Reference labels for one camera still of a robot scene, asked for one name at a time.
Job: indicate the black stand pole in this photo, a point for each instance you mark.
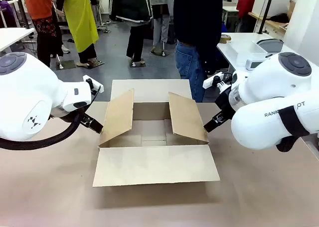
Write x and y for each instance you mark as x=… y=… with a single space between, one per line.
x=266 y=10

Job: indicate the white plastic tray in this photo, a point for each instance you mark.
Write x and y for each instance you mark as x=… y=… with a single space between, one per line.
x=246 y=51

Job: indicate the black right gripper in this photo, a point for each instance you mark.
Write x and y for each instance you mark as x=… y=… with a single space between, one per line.
x=224 y=102

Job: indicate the brown tape roll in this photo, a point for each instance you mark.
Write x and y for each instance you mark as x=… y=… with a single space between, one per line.
x=225 y=38

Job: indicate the black mannequin base plate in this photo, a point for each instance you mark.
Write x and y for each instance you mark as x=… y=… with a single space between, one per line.
x=137 y=63
x=159 y=52

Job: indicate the wooden shelf board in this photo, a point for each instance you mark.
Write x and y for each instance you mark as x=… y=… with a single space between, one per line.
x=271 y=24

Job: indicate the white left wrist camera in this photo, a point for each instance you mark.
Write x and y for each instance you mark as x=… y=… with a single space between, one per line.
x=93 y=81

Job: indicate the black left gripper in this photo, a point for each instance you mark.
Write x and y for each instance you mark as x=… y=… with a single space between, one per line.
x=84 y=120

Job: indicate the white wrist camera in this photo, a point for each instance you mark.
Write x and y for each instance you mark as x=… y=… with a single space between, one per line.
x=93 y=81
x=211 y=81

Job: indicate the black bag on shelf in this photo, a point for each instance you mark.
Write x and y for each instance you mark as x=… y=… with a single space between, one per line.
x=279 y=18

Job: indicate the mannequin with dark jacket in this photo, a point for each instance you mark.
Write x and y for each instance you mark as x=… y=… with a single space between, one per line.
x=130 y=5

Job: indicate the mannequin with orange shirt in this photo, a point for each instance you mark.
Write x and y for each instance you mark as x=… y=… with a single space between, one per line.
x=40 y=3

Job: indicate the mannequin with yellow apron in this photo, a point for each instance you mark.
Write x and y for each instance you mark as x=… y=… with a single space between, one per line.
x=79 y=20

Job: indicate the person in dark shirt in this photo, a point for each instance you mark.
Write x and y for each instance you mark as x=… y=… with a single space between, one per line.
x=197 y=25

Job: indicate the mannequin with grey trousers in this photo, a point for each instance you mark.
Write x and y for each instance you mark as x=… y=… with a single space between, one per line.
x=160 y=25

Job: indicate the red hanging garment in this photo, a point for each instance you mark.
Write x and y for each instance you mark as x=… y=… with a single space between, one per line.
x=246 y=0

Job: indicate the brown cardboard box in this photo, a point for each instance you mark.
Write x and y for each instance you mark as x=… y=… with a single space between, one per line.
x=154 y=162

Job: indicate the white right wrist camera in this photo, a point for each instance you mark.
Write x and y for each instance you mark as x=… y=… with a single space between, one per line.
x=211 y=81

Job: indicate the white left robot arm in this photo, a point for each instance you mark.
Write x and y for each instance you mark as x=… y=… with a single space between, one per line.
x=27 y=92

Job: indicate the small white device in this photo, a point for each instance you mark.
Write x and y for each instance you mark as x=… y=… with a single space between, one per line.
x=254 y=64

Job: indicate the white table with metal legs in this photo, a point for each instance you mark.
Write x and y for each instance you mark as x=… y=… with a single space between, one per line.
x=12 y=36

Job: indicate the purple garment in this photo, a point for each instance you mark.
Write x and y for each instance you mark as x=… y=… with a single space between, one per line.
x=7 y=13

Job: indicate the leaning cardboard piece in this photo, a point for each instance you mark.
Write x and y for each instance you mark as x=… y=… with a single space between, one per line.
x=291 y=9

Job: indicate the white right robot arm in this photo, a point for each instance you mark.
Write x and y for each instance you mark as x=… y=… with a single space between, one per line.
x=269 y=87

